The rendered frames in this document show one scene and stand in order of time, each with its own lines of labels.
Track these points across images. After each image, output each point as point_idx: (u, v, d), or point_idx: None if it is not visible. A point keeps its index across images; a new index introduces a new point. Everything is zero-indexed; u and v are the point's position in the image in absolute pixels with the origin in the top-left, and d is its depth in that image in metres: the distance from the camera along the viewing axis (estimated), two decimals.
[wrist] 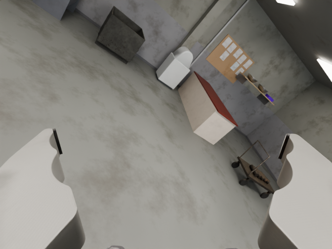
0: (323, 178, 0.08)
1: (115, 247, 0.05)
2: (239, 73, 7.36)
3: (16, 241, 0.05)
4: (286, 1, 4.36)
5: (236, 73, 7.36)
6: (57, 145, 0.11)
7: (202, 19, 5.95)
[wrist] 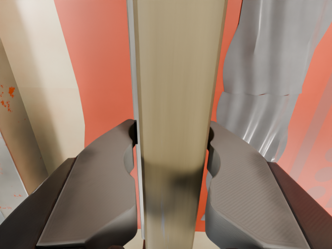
0: (242, 155, 0.09)
1: (115, 247, 0.05)
2: None
3: (83, 213, 0.06)
4: None
5: None
6: (135, 135, 0.12)
7: None
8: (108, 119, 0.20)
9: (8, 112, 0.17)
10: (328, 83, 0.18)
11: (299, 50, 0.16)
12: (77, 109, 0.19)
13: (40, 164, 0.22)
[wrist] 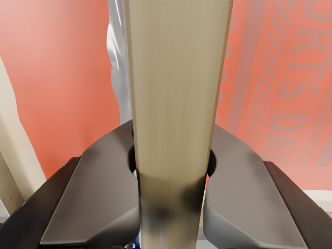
0: (238, 155, 0.09)
1: (115, 247, 0.05)
2: None
3: (85, 212, 0.06)
4: None
5: None
6: None
7: None
8: (32, 90, 0.26)
9: None
10: None
11: None
12: (7, 83, 0.25)
13: None
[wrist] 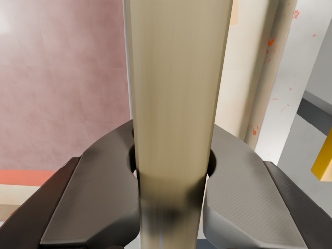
0: (238, 155, 0.09)
1: (115, 247, 0.05)
2: None
3: (85, 212, 0.06)
4: None
5: None
6: None
7: None
8: None
9: None
10: None
11: None
12: None
13: None
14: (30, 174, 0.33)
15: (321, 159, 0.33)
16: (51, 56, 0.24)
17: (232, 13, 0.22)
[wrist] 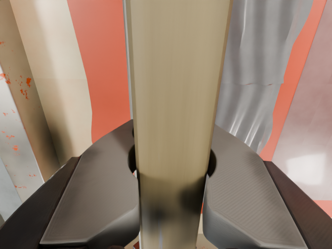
0: (238, 155, 0.09)
1: (115, 247, 0.05)
2: None
3: (85, 212, 0.06)
4: None
5: None
6: None
7: None
8: (113, 107, 0.22)
9: (26, 100, 0.19)
10: None
11: (279, 45, 0.18)
12: (85, 98, 0.21)
13: (52, 149, 0.24)
14: (325, 204, 0.29)
15: None
16: None
17: None
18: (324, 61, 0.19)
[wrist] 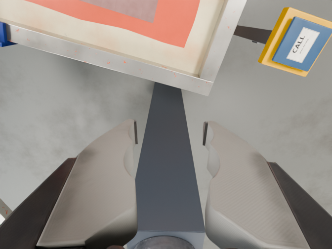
0: (242, 155, 0.09)
1: (115, 247, 0.05)
2: None
3: (83, 213, 0.06)
4: None
5: None
6: (135, 135, 0.12)
7: None
8: None
9: None
10: None
11: None
12: None
13: None
14: (64, 0, 0.44)
15: (265, 48, 0.50)
16: None
17: None
18: None
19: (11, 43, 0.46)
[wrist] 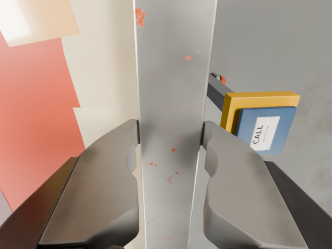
0: (239, 155, 0.09)
1: (115, 247, 0.05)
2: None
3: (84, 212, 0.06)
4: None
5: None
6: (137, 135, 0.12)
7: None
8: None
9: None
10: None
11: None
12: None
13: None
14: None
15: None
16: None
17: (63, 14, 0.12)
18: None
19: None
